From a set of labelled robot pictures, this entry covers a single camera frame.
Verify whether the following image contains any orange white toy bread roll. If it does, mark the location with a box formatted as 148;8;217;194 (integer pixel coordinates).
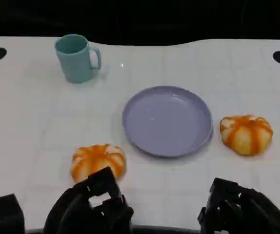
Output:
71;144;127;184
219;114;274;156

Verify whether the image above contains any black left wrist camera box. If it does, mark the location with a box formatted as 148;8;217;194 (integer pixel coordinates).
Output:
0;194;25;234

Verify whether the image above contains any lilac plate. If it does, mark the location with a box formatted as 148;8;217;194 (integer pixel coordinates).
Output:
122;85;214;159

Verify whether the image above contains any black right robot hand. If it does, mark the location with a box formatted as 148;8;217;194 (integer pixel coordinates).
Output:
197;177;280;234

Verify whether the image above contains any pale green mug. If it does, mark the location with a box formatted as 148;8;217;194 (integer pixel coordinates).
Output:
54;34;103;84

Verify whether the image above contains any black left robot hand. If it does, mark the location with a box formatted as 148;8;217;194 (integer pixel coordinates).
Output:
42;166;134;234

